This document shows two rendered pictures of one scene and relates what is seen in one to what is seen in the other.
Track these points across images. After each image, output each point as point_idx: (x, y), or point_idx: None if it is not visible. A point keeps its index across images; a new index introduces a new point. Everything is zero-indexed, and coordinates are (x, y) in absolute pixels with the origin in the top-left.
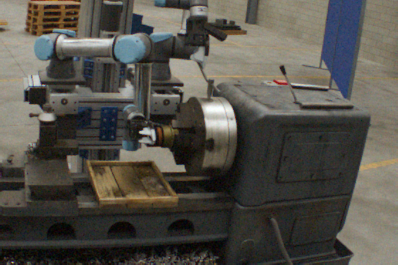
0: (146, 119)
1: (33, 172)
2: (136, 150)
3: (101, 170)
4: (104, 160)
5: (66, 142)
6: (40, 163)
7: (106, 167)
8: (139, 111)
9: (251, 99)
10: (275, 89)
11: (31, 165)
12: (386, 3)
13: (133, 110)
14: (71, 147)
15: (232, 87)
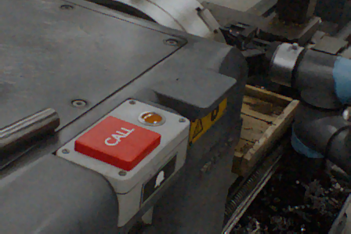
0: (350, 127)
1: (234, 12)
2: (291, 144)
3: (262, 109)
4: (282, 111)
5: (287, 29)
6: (263, 24)
7: (273, 120)
8: (302, 55)
9: None
10: (77, 79)
11: (258, 17)
12: None
13: (310, 49)
14: (263, 26)
15: (173, 29)
